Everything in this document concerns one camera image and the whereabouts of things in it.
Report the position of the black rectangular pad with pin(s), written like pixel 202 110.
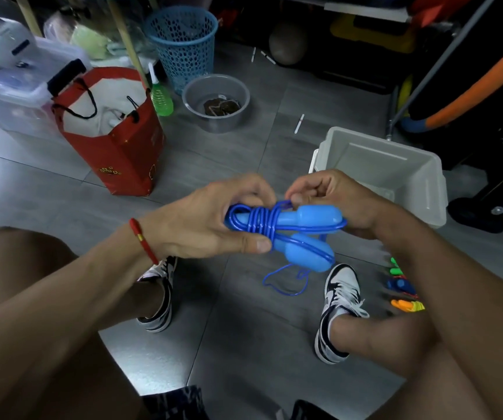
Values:
pixel 66 77

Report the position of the blue mesh wastebasket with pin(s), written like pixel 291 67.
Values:
pixel 183 48

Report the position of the red paper bag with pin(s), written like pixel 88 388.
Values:
pixel 129 166

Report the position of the person's left hand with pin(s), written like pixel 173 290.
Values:
pixel 199 223

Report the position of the brown ball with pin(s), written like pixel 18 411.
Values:
pixel 287 43

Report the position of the black weight machine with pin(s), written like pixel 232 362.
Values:
pixel 496 183

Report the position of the person's left shoe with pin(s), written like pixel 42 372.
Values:
pixel 164 293

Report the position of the clear plastic bag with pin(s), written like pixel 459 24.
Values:
pixel 87 41

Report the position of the white oval side table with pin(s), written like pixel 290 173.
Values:
pixel 127 39

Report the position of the white VR headset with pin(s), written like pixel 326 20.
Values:
pixel 2 43

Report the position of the clear plastic storage bin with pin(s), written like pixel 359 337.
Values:
pixel 11 109

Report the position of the yellow flat board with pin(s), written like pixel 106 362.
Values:
pixel 369 34

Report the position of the person's right forearm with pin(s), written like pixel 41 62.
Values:
pixel 465 319

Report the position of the green spray bottle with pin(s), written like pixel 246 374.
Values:
pixel 162 100

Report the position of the person's shoe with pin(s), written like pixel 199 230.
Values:
pixel 164 293
pixel 341 288

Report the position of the person's right hand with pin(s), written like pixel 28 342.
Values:
pixel 347 205

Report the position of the person's leg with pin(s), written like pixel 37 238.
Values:
pixel 387 336
pixel 6 266

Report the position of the grey plastic storage bin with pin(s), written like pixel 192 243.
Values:
pixel 391 161

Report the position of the multicoloured hula hoop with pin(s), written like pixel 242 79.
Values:
pixel 474 96

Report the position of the person's right shoe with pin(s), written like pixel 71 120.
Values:
pixel 341 288

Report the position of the grey plastic basin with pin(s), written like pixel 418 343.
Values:
pixel 197 100

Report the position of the grey plastic stool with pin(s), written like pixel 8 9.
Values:
pixel 146 363

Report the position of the person's left leg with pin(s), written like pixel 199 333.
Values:
pixel 6 266

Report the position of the person's left forearm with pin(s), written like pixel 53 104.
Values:
pixel 50 328

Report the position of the orange red fabric bag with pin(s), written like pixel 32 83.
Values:
pixel 439 8

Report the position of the person's right leg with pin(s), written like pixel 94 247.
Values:
pixel 387 336

